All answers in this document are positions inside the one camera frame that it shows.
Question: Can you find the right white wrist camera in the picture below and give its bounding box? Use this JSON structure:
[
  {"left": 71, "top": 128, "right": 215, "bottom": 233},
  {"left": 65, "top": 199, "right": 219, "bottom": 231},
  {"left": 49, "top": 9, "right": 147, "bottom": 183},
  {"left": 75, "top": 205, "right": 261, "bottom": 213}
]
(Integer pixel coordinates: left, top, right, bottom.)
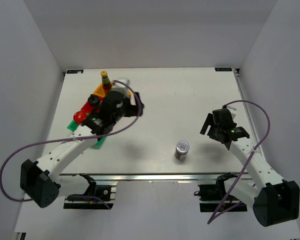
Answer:
[{"left": 222, "top": 105, "right": 237, "bottom": 120}]

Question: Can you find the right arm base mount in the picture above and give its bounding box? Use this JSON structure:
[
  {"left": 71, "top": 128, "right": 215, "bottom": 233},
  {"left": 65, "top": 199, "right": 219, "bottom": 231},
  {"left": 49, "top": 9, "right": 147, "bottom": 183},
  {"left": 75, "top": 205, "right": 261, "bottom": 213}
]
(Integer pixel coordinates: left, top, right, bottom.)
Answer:
[{"left": 193, "top": 172, "right": 248, "bottom": 213}]

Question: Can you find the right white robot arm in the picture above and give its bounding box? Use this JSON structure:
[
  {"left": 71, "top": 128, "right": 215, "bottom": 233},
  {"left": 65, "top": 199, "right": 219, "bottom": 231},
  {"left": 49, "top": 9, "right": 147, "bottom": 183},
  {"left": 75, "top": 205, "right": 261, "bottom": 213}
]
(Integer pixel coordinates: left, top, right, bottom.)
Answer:
[{"left": 200, "top": 107, "right": 300, "bottom": 227}]

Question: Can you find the right blue table label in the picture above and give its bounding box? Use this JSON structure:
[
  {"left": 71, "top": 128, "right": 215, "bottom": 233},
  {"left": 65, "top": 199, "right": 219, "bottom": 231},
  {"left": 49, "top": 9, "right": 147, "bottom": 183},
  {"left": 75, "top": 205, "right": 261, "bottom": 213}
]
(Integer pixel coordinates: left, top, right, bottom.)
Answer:
[{"left": 214, "top": 67, "right": 233, "bottom": 72}]

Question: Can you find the left blue table label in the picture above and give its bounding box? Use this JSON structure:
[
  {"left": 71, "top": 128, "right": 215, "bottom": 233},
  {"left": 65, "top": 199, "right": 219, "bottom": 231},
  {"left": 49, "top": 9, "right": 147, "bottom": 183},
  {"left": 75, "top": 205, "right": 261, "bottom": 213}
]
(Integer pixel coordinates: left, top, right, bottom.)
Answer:
[{"left": 66, "top": 69, "right": 84, "bottom": 75}]

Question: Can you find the black-cap spice shaker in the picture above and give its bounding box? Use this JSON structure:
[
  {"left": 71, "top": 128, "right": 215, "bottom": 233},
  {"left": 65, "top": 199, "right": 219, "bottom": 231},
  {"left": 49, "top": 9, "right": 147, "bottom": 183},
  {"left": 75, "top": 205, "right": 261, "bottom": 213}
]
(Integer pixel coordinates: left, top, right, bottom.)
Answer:
[{"left": 87, "top": 94, "right": 100, "bottom": 107}]

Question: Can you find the blue table label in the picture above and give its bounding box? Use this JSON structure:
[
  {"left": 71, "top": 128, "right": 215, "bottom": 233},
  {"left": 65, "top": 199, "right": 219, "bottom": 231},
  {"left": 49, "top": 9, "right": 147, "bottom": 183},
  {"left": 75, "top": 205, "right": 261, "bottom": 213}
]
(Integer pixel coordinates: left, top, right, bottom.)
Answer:
[
  {"left": 214, "top": 67, "right": 233, "bottom": 72},
  {"left": 66, "top": 69, "right": 84, "bottom": 75}
]

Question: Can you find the red-lid sauce jar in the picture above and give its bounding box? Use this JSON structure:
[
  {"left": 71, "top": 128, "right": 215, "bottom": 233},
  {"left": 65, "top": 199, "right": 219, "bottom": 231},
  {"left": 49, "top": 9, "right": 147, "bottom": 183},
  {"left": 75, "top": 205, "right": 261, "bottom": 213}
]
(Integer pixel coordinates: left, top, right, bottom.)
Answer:
[{"left": 73, "top": 111, "right": 88, "bottom": 125}]

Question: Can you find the red chili sauce bottle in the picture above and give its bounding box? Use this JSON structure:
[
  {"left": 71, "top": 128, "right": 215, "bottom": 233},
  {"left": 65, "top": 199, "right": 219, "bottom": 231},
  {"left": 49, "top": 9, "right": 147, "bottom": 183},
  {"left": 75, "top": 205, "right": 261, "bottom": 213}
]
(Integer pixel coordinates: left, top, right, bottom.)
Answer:
[{"left": 100, "top": 70, "right": 112, "bottom": 93}]

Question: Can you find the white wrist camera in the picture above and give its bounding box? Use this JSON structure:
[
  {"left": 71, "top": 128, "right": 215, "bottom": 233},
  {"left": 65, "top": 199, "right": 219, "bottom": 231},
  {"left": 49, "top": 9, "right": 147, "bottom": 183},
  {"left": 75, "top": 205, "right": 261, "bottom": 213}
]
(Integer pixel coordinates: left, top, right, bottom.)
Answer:
[
  {"left": 111, "top": 77, "right": 131, "bottom": 98},
  {"left": 222, "top": 105, "right": 237, "bottom": 120}
]

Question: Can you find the silver-lid spice jar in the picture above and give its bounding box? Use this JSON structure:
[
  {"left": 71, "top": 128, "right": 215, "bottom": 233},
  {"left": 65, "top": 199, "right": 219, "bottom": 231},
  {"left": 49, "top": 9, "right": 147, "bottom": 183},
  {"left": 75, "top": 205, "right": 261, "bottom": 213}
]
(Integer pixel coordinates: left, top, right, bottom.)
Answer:
[{"left": 174, "top": 140, "right": 190, "bottom": 161}]

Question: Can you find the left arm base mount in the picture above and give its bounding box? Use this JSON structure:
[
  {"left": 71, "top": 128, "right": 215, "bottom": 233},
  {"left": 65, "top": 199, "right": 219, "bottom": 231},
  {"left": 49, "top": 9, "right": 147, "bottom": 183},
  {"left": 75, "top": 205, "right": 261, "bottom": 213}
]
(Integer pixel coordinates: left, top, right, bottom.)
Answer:
[{"left": 63, "top": 174, "right": 117, "bottom": 210}]

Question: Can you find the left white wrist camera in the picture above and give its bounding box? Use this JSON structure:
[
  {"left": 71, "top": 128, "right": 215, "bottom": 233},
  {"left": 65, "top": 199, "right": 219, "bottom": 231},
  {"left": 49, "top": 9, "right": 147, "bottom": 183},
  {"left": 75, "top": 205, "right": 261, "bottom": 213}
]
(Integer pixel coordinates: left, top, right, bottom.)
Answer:
[{"left": 111, "top": 77, "right": 131, "bottom": 98}]

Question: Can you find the yellow plastic bin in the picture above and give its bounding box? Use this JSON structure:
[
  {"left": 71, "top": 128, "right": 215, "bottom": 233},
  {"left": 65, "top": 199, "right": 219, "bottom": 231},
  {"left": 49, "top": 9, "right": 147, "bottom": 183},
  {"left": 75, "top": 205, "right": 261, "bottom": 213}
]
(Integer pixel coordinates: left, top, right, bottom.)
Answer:
[{"left": 92, "top": 83, "right": 133, "bottom": 100}]

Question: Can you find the red plastic bin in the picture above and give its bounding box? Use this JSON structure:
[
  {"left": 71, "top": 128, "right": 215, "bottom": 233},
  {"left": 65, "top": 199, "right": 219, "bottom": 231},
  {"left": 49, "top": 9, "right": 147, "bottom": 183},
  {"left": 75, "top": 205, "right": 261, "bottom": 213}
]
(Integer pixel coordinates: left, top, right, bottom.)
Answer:
[{"left": 80, "top": 99, "right": 100, "bottom": 114}]

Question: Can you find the green plastic bin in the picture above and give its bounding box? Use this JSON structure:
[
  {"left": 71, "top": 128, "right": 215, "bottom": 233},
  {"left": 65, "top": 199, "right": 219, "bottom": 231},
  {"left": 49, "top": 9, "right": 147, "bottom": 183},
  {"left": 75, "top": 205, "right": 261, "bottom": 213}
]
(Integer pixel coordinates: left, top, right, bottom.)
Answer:
[{"left": 67, "top": 120, "right": 106, "bottom": 150}]

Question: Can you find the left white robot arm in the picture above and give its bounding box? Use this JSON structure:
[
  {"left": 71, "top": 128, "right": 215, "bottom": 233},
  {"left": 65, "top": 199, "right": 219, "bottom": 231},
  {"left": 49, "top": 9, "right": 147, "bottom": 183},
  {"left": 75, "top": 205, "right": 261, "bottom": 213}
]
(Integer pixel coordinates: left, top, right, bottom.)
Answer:
[{"left": 20, "top": 91, "right": 144, "bottom": 208}]

